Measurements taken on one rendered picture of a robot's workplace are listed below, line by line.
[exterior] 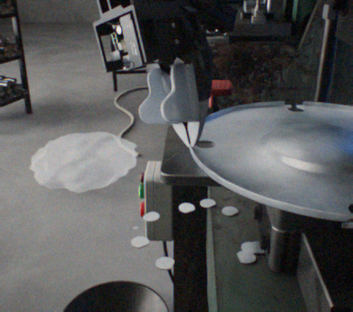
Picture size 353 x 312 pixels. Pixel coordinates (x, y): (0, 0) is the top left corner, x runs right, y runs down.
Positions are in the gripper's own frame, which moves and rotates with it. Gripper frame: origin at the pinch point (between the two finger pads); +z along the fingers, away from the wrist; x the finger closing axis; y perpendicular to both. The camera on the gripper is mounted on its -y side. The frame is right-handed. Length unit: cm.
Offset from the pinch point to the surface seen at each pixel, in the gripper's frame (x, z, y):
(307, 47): -68, -3, -145
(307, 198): 13.6, 6.0, 1.6
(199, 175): 4.4, 3.1, 4.8
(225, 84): -17.9, -2.5, -27.5
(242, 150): 4.2, 2.8, -2.3
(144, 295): -68, 55, -30
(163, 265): -4.2, 14.1, 5.5
